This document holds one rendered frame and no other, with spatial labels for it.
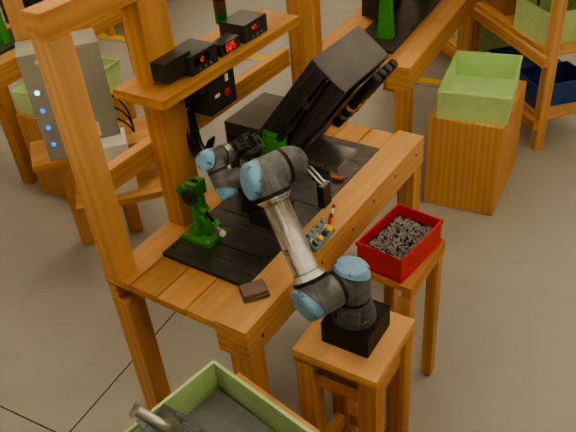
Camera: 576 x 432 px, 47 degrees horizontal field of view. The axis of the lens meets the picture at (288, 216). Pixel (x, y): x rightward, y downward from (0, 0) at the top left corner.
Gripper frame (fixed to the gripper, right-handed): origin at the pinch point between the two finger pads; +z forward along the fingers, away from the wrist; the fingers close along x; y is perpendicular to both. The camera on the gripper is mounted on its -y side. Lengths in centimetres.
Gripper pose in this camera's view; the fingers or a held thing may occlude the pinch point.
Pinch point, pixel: (255, 143)
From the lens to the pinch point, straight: 270.2
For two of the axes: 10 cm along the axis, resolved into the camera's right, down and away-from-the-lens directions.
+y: 6.5, -4.4, -6.2
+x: -5.3, -8.5, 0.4
